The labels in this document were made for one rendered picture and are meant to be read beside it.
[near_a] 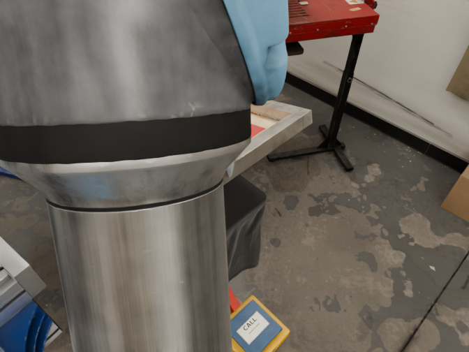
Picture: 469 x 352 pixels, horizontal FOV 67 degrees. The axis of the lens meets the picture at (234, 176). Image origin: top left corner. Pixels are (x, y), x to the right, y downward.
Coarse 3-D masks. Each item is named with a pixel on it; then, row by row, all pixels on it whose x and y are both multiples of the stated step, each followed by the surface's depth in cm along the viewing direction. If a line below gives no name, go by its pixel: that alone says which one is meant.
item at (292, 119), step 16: (256, 112) 103; (272, 112) 98; (288, 112) 93; (304, 112) 91; (272, 128) 88; (288, 128) 88; (304, 128) 92; (256, 144) 83; (272, 144) 86; (240, 160) 80; (256, 160) 83; (224, 176) 78
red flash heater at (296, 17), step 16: (288, 0) 185; (304, 0) 185; (320, 0) 185; (336, 0) 185; (352, 0) 185; (368, 0) 184; (288, 16) 172; (304, 16) 172; (320, 16) 172; (336, 16) 172; (352, 16) 172; (368, 16) 172; (304, 32) 170; (320, 32) 172; (336, 32) 175; (352, 32) 177; (368, 32) 179
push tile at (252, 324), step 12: (252, 300) 89; (240, 312) 87; (252, 312) 87; (264, 312) 87; (240, 324) 85; (252, 324) 85; (264, 324) 85; (276, 324) 85; (240, 336) 83; (252, 336) 83; (264, 336) 83; (252, 348) 81; (264, 348) 82
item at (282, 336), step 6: (246, 300) 91; (258, 300) 91; (240, 306) 90; (264, 306) 90; (234, 312) 89; (270, 312) 89; (276, 318) 88; (282, 324) 87; (282, 330) 86; (288, 330) 86; (276, 336) 85; (282, 336) 85; (234, 342) 84; (270, 342) 84; (276, 342) 84; (282, 342) 86; (234, 348) 83; (240, 348) 83; (270, 348) 83; (276, 348) 84
